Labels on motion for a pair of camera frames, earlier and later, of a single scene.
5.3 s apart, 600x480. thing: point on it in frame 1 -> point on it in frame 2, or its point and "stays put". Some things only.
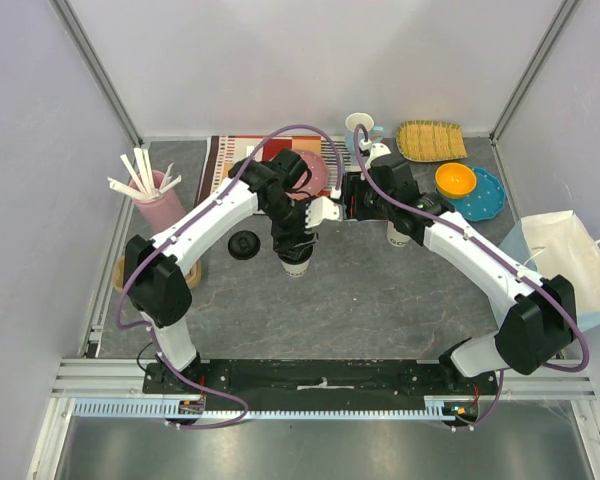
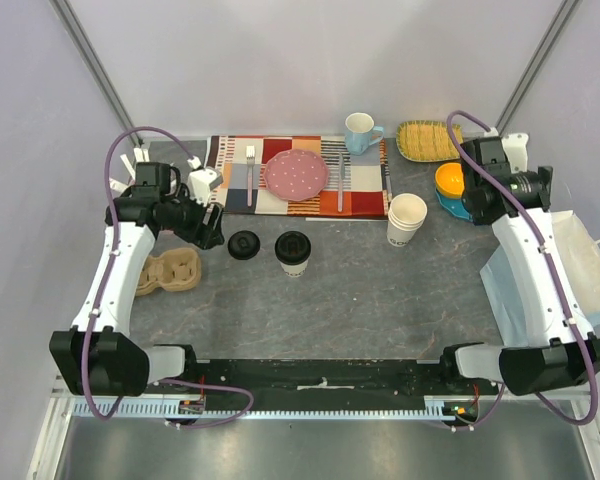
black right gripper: [353, 197] -> [545, 182]
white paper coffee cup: [296, 270] stays put
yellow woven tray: [428, 141] stays put
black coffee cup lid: [293, 252] stays put
